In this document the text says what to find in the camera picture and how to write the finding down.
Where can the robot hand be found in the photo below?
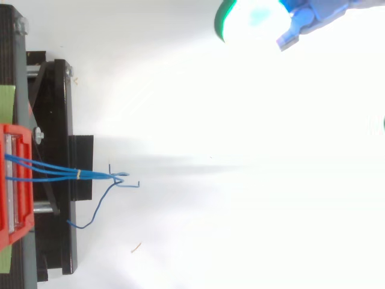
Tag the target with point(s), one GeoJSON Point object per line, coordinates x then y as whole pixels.
{"type": "Point", "coordinates": [312, 15]}

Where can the black stand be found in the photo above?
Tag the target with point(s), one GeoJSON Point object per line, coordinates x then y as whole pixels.
{"type": "Point", "coordinates": [54, 126]}

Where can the red bin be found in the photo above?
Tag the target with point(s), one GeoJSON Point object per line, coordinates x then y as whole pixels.
{"type": "Point", "coordinates": [24, 168]}

